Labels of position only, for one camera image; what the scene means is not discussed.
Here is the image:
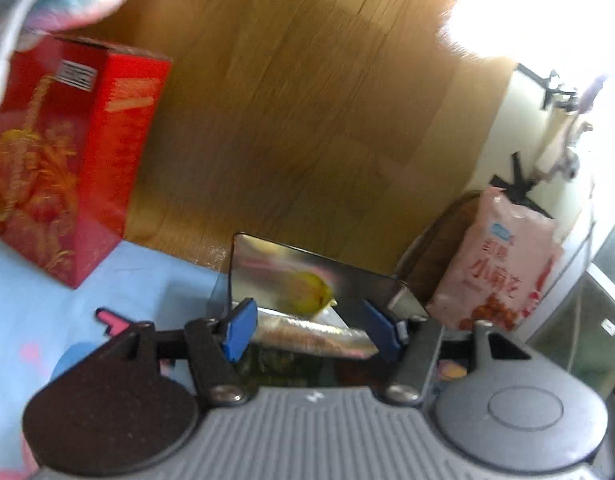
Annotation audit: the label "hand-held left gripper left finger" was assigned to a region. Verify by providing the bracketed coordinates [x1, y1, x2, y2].
[103, 299, 259, 407]

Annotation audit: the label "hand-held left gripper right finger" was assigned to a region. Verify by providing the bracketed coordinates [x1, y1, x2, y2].
[363, 299, 531, 407]

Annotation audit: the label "dark printed tin box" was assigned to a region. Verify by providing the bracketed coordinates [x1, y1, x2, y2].
[207, 232, 431, 391]

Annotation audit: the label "clear yellow-ended nut packet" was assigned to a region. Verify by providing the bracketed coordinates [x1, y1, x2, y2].
[250, 302, 381, 361]

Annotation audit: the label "green snack packet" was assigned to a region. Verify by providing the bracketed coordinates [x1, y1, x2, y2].
[237, 347, 328, 389]

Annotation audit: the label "pink snack bag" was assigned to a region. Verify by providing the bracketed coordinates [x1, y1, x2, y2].
[426, 186, 563, 333]

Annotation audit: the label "glass cabinet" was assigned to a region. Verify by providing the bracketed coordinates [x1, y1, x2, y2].
[530, 210, 615, 391]

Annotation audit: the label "blue cartoon printed blanket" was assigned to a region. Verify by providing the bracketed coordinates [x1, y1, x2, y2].
[0, 237, 471, 480]

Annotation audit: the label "red gift box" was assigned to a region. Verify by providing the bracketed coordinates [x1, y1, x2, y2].
[0, 35, 173, 290]

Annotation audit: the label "wooden headboard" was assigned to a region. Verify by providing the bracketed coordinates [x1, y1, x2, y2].
[100, 0, 519, 277]

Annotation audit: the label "hanging light clothes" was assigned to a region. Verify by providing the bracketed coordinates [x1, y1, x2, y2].
[532, 75, 611, 181]

